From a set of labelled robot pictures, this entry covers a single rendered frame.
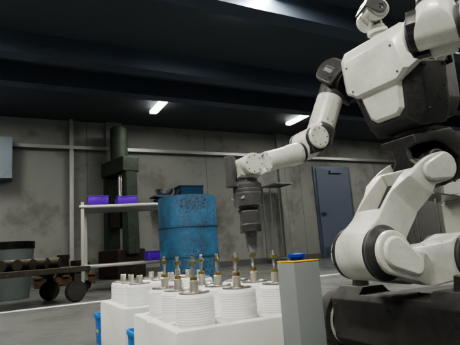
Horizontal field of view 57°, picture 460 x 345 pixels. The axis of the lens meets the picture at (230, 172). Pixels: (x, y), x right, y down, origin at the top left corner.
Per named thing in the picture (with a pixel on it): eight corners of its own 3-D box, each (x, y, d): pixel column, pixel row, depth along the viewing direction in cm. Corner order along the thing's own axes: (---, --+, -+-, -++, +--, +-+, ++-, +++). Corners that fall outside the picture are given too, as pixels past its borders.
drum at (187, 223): (207, 283, 467) (202, 200, 483) (232, 285, 413) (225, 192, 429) (152, 289, 440) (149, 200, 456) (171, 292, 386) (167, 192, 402)
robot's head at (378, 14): (382, 14, 137) (361, 4, 136) (394, 1, 128) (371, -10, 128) (374, 31, 136) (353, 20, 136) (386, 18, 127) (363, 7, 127)
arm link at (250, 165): (254, 195, 136) (250, 160, 138) (270, 189, 126) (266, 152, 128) (221, 196, 131) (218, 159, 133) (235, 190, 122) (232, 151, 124)
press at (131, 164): (135, 275, 775) (131, 135, 822) (149, 276, 700) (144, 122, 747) (96, 278, 744) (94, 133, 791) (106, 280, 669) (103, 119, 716)
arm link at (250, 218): (268, 230, 122) (265, 189, 124) (235, 232, 121) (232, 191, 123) (263, 232, 134) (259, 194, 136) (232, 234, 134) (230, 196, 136)
